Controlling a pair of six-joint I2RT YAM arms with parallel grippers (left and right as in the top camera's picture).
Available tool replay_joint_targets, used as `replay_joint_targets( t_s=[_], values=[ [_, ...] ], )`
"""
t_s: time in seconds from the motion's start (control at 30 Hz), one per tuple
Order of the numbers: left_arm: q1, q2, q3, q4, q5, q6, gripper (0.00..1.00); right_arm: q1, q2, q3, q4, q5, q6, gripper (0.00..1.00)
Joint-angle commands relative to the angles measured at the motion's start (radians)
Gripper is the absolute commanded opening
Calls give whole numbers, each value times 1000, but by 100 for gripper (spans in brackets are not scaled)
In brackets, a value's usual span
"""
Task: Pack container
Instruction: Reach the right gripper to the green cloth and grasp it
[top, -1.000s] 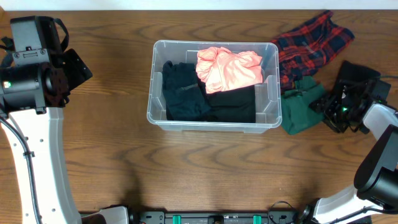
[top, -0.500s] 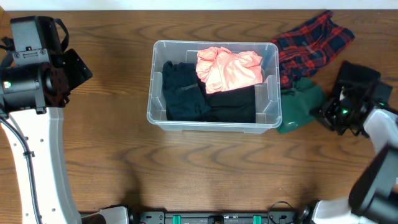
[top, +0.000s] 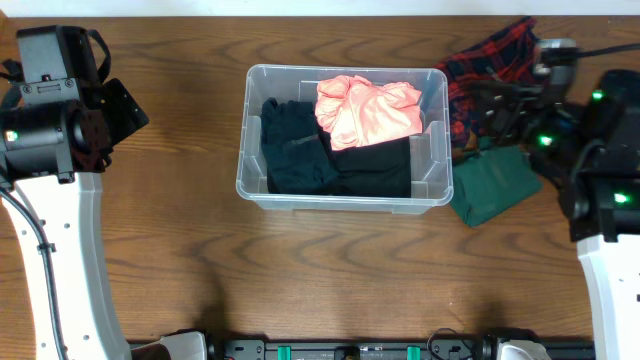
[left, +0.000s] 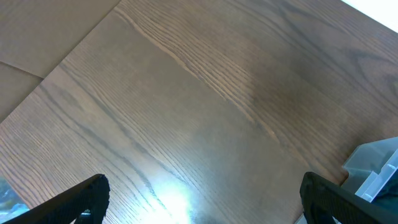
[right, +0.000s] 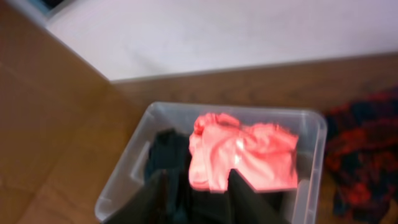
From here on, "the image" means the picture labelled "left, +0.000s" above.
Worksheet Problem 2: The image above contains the clear plastic storage bin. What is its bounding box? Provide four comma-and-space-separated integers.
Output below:
297, 138, 397, 223

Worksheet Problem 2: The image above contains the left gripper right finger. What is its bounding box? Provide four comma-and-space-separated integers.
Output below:
300, 172, 397, 224

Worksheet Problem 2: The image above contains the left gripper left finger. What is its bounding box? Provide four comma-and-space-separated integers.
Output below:
1, 174, 110, 224

